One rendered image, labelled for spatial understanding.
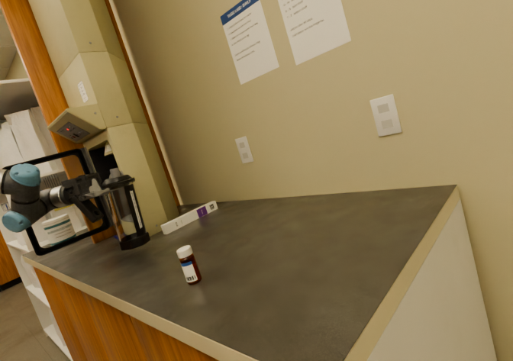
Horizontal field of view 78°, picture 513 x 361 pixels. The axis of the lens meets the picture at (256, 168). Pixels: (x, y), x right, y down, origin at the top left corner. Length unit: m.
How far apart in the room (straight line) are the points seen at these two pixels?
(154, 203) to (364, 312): 1.06
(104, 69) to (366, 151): 1.05
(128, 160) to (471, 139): 1.18
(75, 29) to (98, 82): 0.21
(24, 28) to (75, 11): 0.39
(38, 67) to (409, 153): 1.57
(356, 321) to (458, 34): 0.72
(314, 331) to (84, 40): 1.30
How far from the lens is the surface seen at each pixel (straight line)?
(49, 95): 1.76
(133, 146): 1.41
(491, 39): 0.96
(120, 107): 1.43
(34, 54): 1.81
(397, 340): 0.61
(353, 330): 0.50
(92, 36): 1.50
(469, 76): 0.97
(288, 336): 0.53
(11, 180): 1.19
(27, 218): 1.25
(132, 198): 1.13
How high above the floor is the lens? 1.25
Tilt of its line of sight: 7 degrees down
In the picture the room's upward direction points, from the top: 17 degrees counter-clockwise
